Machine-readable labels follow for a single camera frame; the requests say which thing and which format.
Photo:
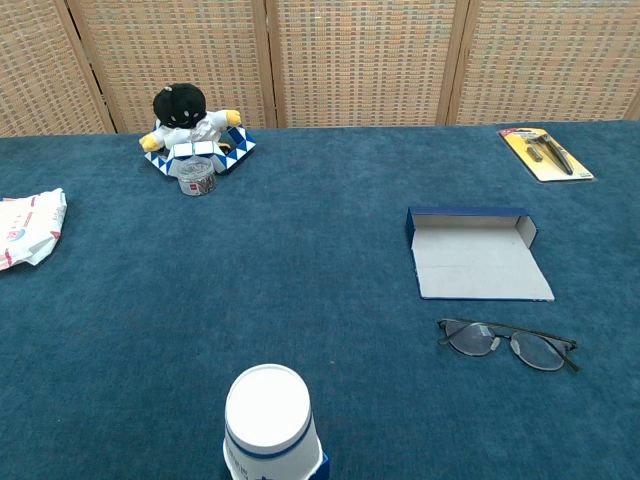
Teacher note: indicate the woven wooden folding screen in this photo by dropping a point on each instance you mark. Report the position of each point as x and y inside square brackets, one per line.
[350, 60]

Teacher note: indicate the white folded cloth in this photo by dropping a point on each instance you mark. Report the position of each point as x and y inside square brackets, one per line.
[30, 230]

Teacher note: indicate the small blue box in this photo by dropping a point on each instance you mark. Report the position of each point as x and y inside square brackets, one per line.
[475, 260]

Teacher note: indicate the clear jar of clips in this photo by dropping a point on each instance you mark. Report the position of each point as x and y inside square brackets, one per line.
[197, 183]

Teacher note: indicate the black-headed plush toy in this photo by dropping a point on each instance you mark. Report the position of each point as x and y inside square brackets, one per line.
[180, 105]

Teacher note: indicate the small blue block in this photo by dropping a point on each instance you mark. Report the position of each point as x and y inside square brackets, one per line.
[325, 468]

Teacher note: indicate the black rimmed eyeglasses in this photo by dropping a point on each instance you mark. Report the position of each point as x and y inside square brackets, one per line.
[472, 341]

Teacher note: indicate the blue white snake puzzle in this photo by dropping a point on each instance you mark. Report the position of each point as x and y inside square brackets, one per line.
[240, 142]

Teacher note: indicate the white paper cup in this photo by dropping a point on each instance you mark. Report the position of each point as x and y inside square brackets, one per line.
[270, 410]

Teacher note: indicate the yellow razor blister pack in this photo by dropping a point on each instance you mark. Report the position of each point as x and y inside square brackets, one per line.
[531, 161]

